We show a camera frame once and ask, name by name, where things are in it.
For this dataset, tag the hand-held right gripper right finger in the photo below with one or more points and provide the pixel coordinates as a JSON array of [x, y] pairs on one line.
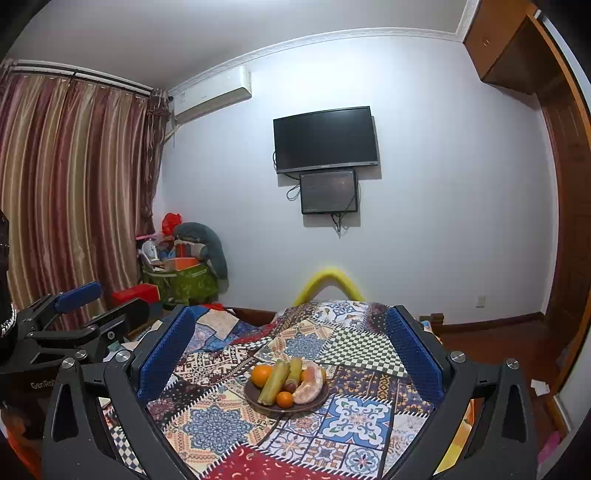
[[415, 350]]

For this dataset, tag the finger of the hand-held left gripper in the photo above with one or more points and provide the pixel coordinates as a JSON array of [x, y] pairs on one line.
[[120, 318], [78, 295]]

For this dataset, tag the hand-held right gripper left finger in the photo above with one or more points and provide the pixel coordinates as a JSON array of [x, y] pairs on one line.
[[166, 350]]

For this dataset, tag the large orange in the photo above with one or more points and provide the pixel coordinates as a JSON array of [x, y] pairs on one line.
[[261, 374]]

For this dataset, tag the peeled pomelo segment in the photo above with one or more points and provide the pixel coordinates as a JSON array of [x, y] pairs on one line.
[[308, 393], [315, 370]]

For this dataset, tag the long yellow banana piece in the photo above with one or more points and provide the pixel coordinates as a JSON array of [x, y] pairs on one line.
[[272, 383]]

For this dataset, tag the short yellow banana piece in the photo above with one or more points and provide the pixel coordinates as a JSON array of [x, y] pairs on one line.
[[295, 367]]

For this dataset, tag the red box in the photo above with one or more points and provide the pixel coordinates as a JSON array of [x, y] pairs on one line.
[[136, 295]]

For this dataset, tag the green fabric storage bag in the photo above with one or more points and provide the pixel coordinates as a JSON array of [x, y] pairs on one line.
[[184, 288]]

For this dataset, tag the orange box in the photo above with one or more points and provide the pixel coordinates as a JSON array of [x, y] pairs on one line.
[[182, 264]]

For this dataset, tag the patchwork printed tablecloth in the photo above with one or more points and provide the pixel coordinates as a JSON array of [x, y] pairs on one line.
[[360, 415]]

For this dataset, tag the striped brown curtain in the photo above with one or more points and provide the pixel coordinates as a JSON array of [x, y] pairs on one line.
[[69, 194]]

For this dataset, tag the red plastic bag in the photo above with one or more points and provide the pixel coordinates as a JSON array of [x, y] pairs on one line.
[[171, 222]]

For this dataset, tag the grey plush toy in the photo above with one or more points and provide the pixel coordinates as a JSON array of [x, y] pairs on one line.
[[207, 240]]

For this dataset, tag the white paper scrap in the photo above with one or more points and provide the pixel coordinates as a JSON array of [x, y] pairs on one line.
[[541, 386]]

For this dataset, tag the pink object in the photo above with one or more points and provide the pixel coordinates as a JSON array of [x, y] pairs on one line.
[[549, 447]]

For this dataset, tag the small black monitor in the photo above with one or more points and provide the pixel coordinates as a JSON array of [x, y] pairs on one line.
[[328, 191]]

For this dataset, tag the wooden door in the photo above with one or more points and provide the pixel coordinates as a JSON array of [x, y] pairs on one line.
[[570, 230]]

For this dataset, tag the curtain rod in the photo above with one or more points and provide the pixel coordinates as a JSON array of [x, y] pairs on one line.
[[83, 74]]

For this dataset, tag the white air conditioner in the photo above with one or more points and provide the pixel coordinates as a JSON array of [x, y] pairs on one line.
[[212, 94]]

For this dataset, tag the wooden overhead cabinet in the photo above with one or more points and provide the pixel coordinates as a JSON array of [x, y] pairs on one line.
[[498, 41]]

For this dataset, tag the white wall socket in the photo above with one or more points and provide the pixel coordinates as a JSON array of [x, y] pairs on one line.
[[481, 302]]

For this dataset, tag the wooden bed frame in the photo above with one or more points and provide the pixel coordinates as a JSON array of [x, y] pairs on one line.
[[249, 316]]

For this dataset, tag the black wall television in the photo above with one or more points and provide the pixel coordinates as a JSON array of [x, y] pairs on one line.
[[325, 138]]

